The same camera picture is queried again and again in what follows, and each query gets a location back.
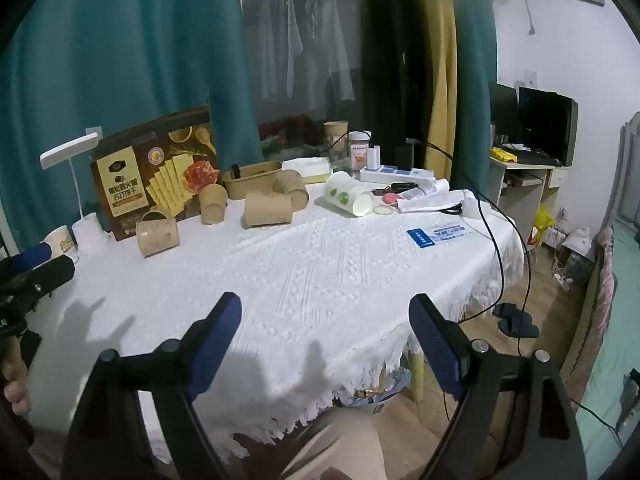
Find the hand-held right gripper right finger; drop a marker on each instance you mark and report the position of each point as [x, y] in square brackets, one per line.
[434, 345]

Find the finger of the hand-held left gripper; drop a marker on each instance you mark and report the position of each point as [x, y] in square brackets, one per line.
[31, 255]
[47, 275]

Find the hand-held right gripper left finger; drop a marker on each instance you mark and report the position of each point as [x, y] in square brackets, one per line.
[216, 340]

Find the white printed paper cup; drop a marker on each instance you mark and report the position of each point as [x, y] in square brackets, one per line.
[59, 245]

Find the kraft paper cup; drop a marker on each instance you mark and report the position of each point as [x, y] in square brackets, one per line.
[292, 187]
[267, 210]
[335, 137]
[157, 237]
[213, 205]

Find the white green-print paper cup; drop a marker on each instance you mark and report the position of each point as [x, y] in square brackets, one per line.
[345, 192]

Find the person's left hand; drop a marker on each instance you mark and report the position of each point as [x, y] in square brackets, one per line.
[17, 390]

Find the wooden table leg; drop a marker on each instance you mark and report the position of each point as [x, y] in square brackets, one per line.
[416, 375]

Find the black slipper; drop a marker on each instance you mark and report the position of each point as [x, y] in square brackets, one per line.
[520, 325]
[506, 309]

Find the blue white card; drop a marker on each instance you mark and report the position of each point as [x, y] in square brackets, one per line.
[440, 236]

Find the white knitted tablecloth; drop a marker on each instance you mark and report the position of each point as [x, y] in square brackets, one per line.
[300, 270]

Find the white desk lamp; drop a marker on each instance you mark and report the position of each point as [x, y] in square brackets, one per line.
[70, 152]

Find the brown cracker box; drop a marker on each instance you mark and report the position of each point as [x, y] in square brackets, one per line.
[150, 175]

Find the person's leg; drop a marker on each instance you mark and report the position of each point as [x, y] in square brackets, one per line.
[330, 447]

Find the white papers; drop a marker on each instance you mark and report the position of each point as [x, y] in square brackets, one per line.
[430, 197]

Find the rubber band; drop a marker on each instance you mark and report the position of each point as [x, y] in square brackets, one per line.
[374, 210]

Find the pink small item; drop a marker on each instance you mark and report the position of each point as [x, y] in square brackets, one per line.
[390, 199]

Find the kraft paper bowl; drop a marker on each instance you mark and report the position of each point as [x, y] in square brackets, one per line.
[252, 182]

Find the yellow plastic bag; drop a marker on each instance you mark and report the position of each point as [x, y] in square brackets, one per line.
[544, 219]

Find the pink blanket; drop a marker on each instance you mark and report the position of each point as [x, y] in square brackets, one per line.
[597, 300]

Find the white power strip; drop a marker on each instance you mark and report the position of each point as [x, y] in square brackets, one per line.
[395, 175]

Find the light wooden desk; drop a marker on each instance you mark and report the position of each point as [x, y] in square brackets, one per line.
[520, 180]

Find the green bed sheet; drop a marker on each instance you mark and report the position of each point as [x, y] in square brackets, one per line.
[620, 310]

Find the white tissue pack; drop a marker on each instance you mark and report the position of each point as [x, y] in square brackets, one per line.
[307, 167]

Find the small white bottle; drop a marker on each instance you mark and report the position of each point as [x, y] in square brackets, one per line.
[374, 157]

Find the yellow packet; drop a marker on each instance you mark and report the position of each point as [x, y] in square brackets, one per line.
[504, 155]

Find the clear plastic jar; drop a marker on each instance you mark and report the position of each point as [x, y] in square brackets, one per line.
[359, 152]

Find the teal curtain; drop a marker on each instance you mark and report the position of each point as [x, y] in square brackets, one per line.
[125, 45]

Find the black monitor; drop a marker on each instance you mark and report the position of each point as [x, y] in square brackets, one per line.
[545, 125]

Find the yellow curtain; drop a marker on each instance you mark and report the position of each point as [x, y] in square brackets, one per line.
[440, 60]

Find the hanging white clothes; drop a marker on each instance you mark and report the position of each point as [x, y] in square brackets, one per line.
[305, 45]

